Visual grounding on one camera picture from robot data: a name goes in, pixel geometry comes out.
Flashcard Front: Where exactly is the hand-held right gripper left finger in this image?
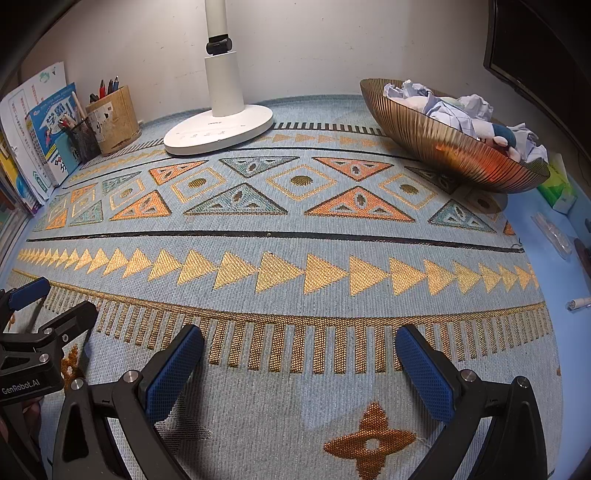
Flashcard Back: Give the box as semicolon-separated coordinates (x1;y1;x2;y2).
52;324;206;480

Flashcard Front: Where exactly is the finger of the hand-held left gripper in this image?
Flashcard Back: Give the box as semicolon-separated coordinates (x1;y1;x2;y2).
0;277;51;333
39;300;99;358

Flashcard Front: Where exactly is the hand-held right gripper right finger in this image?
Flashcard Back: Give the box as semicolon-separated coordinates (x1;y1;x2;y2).
394;324;548;480

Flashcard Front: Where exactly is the amber ribbed glass bowl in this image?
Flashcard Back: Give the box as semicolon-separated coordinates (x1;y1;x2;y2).
359;78;551;195

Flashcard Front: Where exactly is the white and blue bird plush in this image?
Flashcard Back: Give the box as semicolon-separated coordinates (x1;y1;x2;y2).
475;121;522;153

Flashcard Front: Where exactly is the pile of paper balls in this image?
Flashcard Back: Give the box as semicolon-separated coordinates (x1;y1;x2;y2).
382;79;548;163

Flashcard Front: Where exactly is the patterned woven table mat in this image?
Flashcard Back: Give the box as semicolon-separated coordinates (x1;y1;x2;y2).
9;95;561;480

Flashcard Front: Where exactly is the black mesh pen holder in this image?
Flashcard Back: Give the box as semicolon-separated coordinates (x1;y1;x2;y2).
60;115;102;163

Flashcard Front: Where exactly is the blue workbook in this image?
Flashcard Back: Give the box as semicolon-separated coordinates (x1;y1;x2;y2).
25;83;77;188

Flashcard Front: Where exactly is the stack of white workbooks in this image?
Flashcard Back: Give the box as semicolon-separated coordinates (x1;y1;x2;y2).
0;60;68;217

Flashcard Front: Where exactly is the clear plastic wrapper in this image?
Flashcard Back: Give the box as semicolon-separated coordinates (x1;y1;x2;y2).
531;211;573;261

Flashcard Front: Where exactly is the bamboo pen holder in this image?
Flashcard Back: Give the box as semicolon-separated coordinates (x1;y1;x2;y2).
85;85;143;155

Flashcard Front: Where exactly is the green tissue pack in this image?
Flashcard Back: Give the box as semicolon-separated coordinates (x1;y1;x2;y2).
536;154;578;214

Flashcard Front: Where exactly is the white desk lamp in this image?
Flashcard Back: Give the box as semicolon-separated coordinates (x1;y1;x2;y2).
163;0;274;157

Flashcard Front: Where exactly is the black monitor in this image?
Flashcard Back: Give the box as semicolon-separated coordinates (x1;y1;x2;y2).
482;0;591;139

